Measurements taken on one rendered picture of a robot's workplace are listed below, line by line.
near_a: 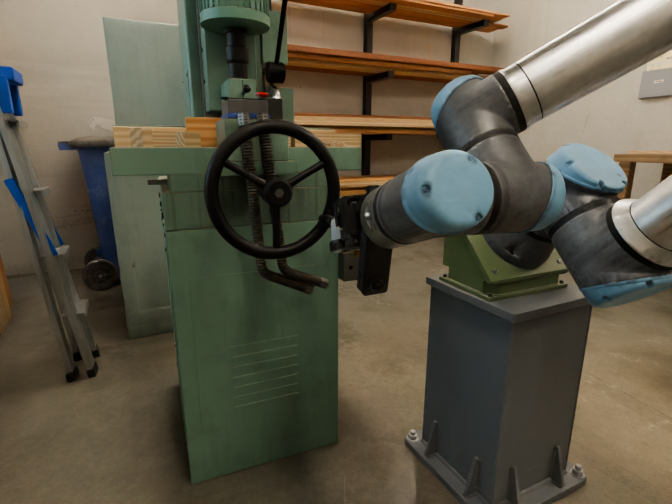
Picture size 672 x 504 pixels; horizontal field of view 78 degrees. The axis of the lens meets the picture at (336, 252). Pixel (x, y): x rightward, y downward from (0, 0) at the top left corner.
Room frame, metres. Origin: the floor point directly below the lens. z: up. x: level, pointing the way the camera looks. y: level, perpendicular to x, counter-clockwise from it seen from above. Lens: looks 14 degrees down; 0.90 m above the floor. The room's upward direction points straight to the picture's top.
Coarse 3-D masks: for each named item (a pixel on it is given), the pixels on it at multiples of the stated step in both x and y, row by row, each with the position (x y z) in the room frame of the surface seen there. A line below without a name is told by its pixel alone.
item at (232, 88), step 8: (232, 80) 1.13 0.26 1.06; (240, 80) 1.14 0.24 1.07; (248, 80) 1.15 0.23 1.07; (224, 88) 1.19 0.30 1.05; (232, 88) 1.13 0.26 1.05; (240, 88) 1.14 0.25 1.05; (256, 88) 1.17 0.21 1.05; (224, 96) 1.20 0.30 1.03; (232, 96) 1.13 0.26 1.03; (240, 96) 1.14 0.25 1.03; (248, 96) 1.15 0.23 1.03
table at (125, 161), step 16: (112, 160) 0.92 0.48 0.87; (128, 160) 0.93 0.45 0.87; (144, 160) 0.94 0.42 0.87; (160, 160) 0.95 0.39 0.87; (176, 160) 0.97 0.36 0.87; (192, 160) 0.98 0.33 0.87; (208, 160) 0.99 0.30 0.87; (288, 160) 1.01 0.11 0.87; (304, 160) 1.09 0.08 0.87; (336, 160) 1.12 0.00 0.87; (352, 160) 1.14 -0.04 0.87
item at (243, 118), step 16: (272, 160) 0.94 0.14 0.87; (272, 176) 0.93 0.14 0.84; (256, 192) 0.92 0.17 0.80; (256, 208) 0.91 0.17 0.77; (256, 224) 0.91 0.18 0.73; (272, 224) 0.93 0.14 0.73; (256, 240) 0.91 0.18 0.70; (272, 272) 0.93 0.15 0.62; (288, 272) 0.93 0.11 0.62; (304, 272) 0.97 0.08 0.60; (304, 288) 0.98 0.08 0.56
